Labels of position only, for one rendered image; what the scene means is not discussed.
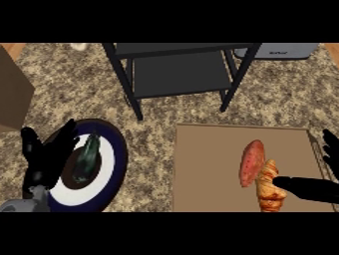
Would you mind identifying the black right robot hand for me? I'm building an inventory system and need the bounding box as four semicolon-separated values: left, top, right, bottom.
272;128;339;206

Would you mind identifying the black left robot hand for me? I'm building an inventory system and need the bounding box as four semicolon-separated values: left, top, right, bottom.
19;118;82;194

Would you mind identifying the red sweet potato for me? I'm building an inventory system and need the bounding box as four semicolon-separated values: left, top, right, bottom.
238;138;266;188

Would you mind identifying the brown tray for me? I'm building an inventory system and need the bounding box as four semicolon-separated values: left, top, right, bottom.
170;123;339;213

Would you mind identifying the black tiered shelf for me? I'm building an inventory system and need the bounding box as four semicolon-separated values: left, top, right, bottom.
101;42;263;122

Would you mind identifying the dark green cucumber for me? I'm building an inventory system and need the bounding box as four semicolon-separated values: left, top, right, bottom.
71;131;104;184

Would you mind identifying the golden croissant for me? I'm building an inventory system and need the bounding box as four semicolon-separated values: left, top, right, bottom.
255;158;287;213

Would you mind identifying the blue and white plate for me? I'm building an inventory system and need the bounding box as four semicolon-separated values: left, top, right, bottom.
42;119;130;213

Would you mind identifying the brown wooden box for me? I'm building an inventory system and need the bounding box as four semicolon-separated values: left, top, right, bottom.
0;44;37;135

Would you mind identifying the small white object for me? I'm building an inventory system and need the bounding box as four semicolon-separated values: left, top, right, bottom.
70;42;90;52

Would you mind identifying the grey appliance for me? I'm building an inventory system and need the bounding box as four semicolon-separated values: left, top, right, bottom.
232;42;321;61

